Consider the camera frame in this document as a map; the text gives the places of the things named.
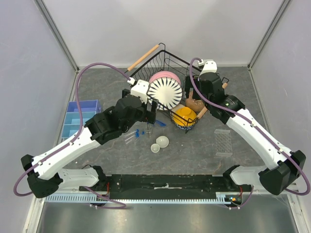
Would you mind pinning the small white dish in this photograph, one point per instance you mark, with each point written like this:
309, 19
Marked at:
155, 148

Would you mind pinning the light blue cable duct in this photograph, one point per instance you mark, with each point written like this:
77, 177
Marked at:
92, 198

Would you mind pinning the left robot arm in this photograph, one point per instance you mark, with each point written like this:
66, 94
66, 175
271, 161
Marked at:
46, 174

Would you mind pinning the large white dish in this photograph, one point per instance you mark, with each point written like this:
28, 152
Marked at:
162, 141

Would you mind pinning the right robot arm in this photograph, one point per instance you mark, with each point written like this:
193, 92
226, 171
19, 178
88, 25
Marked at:
282, 166

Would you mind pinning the small glass beaker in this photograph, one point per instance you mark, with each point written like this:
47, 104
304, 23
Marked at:
149, 129

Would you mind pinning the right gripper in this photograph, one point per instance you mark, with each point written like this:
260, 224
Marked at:
188, 85

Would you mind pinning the pink plate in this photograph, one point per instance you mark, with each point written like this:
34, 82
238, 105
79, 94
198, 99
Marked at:
162, 74

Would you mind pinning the black wire dish basket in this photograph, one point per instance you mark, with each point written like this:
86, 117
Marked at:
148, 65

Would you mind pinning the blue compartment organizer box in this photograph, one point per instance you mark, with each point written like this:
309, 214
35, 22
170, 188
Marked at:
72, 118

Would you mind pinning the clear test tube rack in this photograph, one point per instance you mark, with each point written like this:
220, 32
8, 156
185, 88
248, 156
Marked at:
223, 144

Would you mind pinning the brown wooden bowl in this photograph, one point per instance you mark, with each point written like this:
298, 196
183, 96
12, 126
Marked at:
195, 105

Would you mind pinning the yellow bowl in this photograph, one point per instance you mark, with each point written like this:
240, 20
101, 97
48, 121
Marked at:
185, 118

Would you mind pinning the white blue striped plate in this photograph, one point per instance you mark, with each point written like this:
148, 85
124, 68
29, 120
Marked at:
167, 91

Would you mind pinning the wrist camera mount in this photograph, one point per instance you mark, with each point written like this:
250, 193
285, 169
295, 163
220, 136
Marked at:
139, 89
207, 65

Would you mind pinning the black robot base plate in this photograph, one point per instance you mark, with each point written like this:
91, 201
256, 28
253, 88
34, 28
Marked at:
130, 186

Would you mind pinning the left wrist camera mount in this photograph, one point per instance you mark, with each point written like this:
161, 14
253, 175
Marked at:
139, 89

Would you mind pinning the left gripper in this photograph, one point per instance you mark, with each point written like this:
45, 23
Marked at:
149, 116

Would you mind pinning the blue safety glasses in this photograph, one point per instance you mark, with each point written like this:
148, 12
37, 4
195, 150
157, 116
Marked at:
160, 123

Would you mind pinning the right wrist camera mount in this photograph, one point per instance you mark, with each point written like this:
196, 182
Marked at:
207, 65

